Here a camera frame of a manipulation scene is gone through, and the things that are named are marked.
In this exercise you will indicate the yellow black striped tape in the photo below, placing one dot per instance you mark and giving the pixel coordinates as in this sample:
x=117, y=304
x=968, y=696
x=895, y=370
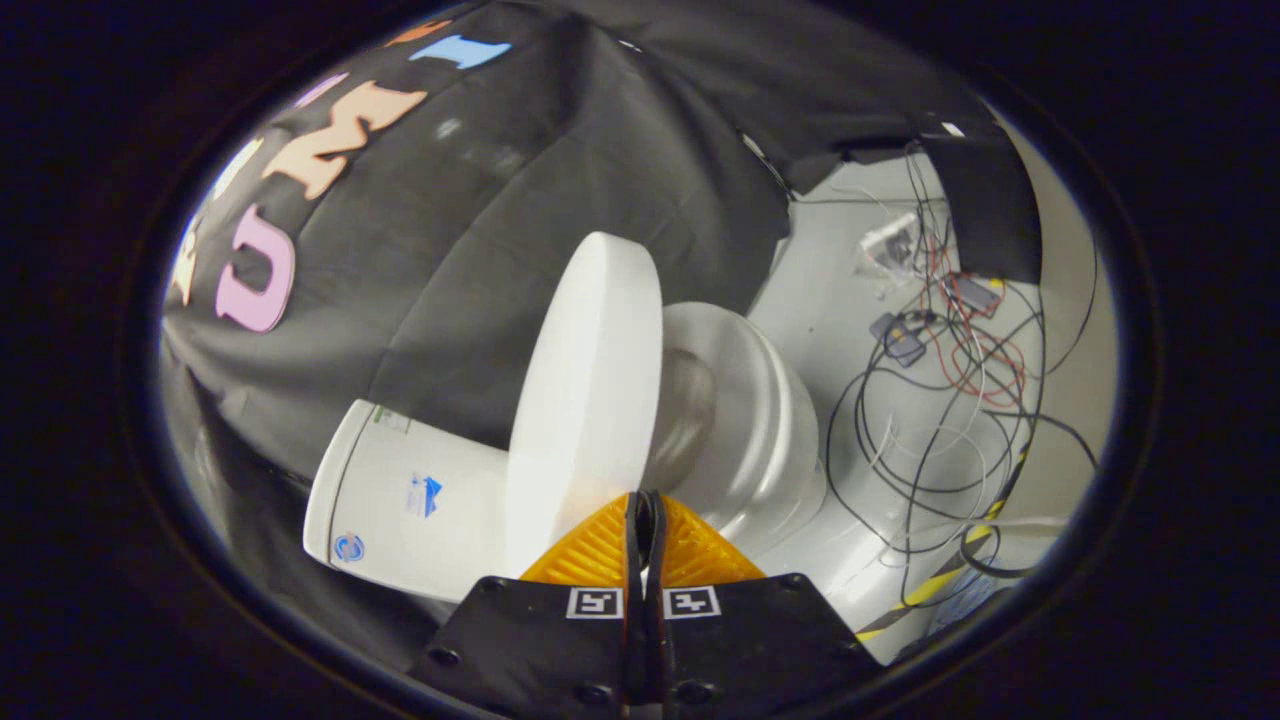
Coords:
x=935, y=585

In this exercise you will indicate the white toilet bowl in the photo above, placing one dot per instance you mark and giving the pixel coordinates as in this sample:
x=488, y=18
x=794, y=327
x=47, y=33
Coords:
x=760, y=420

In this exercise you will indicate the black backdrop cloth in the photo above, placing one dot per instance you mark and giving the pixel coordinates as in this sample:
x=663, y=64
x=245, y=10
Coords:
x=480, y=250

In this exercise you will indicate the small grey electronic module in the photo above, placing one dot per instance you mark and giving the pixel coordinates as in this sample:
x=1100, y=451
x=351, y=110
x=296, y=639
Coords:
x=975, y=293

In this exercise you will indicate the black box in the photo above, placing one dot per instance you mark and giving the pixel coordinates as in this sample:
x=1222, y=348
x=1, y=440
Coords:
x=985, y=210

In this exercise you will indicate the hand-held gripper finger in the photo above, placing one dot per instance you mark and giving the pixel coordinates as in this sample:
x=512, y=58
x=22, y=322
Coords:
x=652, y=560
x=633, y=560

